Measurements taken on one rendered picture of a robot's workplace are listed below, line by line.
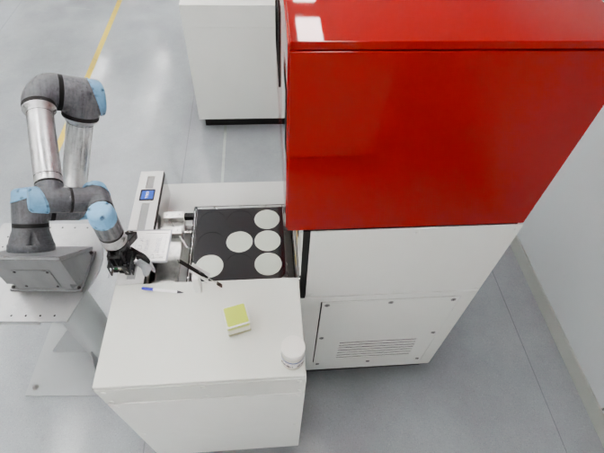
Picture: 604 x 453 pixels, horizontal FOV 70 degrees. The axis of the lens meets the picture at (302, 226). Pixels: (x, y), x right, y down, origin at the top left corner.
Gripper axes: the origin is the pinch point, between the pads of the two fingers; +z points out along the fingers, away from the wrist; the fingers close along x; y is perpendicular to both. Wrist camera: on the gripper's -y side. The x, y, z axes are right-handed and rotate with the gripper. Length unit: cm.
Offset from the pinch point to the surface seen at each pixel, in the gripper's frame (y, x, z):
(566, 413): 33, 194, 95
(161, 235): -14.0, 8.2, -2.4
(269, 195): -46, 48, 13
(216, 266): -3.8, 27.8, 4.6
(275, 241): -14, 50, 5
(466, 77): 6, 92, -79
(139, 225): -20.1, -0.8, -1.1
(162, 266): -6.1, 7.7, 6.5
